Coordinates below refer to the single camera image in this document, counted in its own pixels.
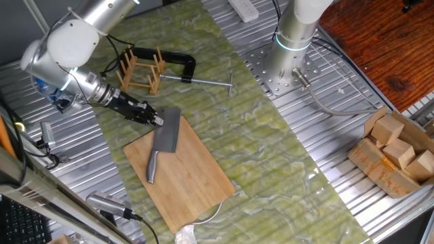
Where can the white power strip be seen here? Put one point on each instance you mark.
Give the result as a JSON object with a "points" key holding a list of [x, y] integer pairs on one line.
{"points": [[244, 9]]}

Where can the small black object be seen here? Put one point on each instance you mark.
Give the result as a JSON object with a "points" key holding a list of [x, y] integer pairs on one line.
{"points": [[410, 5]]}

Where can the black C-clamp with steel screw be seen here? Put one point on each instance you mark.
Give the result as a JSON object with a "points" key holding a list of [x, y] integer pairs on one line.
{"points": [[183, 59]]}

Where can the black keyboard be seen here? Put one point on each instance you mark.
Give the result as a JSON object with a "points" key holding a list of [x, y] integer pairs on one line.
{"points": [[20, 223]]}

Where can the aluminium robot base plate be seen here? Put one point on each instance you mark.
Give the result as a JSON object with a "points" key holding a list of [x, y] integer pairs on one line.
{"points": [[261, 67]]}

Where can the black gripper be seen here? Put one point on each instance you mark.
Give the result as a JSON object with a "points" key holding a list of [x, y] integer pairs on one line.
{"points": [[130, 106]]}

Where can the slanted aluminium pole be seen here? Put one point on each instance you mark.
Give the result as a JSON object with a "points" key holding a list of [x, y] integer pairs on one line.
{"points": [[35, 15]]}

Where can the brown cardboard box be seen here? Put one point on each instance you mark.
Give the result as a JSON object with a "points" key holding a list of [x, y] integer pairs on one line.
{"points": [[379, 169]]}

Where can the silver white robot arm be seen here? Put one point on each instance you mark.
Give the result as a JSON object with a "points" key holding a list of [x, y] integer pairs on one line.
{"points": [[81, 81]]}

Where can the large light wooden block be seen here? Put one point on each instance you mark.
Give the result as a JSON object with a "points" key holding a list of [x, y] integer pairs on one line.
{"points": [[61, 240]]}

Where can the silver ribbed handheld device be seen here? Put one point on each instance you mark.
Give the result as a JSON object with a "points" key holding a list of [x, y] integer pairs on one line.
{"points": [[106, 203]]}

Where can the aluminium frame bar with bracket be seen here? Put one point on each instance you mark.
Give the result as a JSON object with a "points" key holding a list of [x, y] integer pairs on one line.
{"points": [[68, 210]]}

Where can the bamboo cutting board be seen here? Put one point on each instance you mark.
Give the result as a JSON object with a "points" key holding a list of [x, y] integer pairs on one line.
{"points": [[193, 183]]}

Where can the green marble pattern mat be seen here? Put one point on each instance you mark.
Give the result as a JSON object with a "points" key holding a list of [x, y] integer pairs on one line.
{"points": [[271, 152]]}

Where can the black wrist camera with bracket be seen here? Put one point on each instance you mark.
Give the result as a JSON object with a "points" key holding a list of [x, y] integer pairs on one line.
{"points": [[69, 105]]}

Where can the crumpled white tissue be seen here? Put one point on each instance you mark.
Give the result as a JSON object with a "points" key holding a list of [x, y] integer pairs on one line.
{"points": [[186, 235]]}

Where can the light wooden cube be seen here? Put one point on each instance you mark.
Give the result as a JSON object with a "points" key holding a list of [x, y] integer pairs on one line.
{"points": [[388, 130], [420, 166], [399, 154]]}

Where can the stainless steel cleaver knife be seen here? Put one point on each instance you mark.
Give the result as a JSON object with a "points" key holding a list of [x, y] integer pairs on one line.
{"points": [[167, 130]]}

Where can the wooden knife rack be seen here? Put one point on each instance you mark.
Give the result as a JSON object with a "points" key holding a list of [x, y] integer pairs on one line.
{"points": [[127, 78]]}

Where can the small camera on metal mount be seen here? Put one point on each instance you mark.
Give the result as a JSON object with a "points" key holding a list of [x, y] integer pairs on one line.
{"points": [[46, 132]]}

